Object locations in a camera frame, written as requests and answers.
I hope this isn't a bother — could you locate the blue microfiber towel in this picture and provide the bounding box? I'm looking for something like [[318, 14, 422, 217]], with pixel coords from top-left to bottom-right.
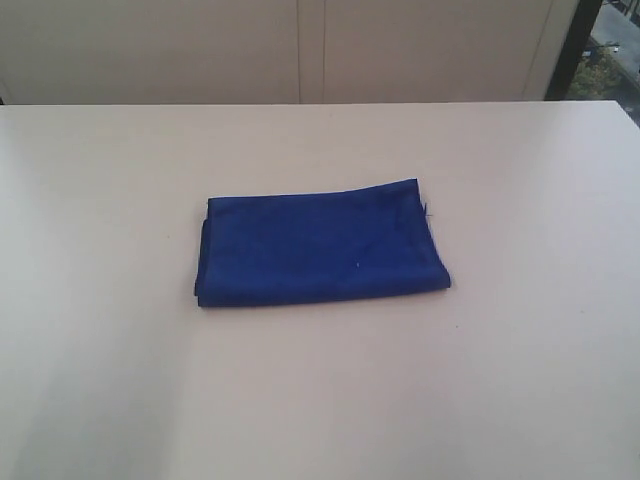
[[194, 179, 452, 308]]

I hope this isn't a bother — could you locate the dark window frame post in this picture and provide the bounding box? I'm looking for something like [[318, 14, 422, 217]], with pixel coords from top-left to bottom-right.
[[544, 0, 603, 101]]

